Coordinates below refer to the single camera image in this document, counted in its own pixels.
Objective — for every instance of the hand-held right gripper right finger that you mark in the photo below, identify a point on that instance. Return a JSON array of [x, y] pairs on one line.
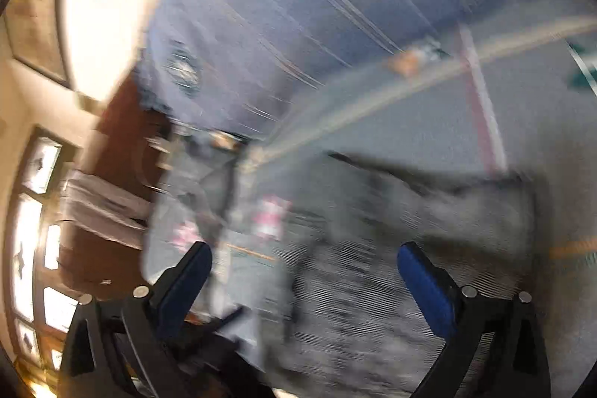
[[429, 290]]

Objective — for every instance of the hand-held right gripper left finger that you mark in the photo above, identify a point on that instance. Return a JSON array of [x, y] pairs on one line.
[[186, 286]]

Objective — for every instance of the grey striped pants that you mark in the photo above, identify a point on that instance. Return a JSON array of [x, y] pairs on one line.
[[373, 286]]

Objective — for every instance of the white folded cloth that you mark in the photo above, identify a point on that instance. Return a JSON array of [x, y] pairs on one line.
[[102, 211]]

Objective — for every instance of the brown wooden cabinet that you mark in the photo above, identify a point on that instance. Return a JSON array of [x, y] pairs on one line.
[[116, 137]]

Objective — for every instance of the grey woven bed sheet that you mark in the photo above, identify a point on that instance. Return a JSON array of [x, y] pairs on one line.
[[396, 123]]

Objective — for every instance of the window with wooden frame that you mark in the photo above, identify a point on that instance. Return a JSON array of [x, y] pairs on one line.
[[28, 211]]

